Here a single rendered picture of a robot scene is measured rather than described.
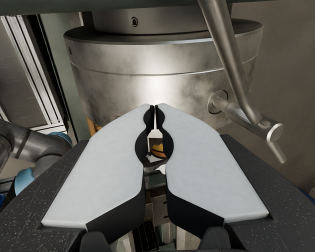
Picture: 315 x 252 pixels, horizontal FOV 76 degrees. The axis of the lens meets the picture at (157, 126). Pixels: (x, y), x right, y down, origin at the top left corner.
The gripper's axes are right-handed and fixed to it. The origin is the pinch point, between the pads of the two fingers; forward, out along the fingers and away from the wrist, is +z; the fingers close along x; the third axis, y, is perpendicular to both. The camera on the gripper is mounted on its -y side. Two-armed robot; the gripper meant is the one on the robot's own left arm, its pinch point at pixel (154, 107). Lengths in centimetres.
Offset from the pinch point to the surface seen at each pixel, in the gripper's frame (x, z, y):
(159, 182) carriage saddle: -1, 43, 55
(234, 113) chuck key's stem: 8.8, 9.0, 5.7
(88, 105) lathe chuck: -10.2, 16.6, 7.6
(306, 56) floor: 135, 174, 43
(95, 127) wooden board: -19, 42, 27
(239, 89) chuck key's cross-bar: 6.6, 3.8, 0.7
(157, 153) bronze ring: -0.4, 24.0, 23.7
